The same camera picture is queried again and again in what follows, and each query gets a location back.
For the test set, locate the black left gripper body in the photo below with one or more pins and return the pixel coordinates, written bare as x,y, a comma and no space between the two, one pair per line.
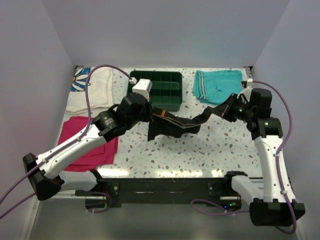
144,116

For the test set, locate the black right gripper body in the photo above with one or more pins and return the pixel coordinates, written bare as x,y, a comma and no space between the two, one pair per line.
236,109

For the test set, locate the black striped underwear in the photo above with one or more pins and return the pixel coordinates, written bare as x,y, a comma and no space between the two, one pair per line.
165,123

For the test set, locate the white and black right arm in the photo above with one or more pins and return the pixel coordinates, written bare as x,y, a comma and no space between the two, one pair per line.
274,205

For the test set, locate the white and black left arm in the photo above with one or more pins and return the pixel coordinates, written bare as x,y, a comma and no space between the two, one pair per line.
45,171

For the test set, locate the folded teal shorts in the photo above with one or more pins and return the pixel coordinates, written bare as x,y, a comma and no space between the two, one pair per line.
214,87

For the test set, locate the green plastic divided tray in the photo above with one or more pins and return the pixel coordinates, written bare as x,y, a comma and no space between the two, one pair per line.
167,88

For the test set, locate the cream daisy print shirt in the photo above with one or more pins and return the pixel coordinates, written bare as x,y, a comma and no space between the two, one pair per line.
99,90

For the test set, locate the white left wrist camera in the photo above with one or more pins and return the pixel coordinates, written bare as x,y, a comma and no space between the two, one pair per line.
143,87

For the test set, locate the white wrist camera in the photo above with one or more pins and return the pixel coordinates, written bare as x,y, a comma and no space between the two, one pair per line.
143,87
247,85

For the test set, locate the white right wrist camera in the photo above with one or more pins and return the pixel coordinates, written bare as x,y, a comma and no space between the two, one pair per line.
247,85

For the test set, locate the aluminium frame rail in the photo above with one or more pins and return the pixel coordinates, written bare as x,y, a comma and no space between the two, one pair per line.
248,72

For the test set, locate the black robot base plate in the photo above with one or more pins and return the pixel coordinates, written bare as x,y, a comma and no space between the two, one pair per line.
170,191

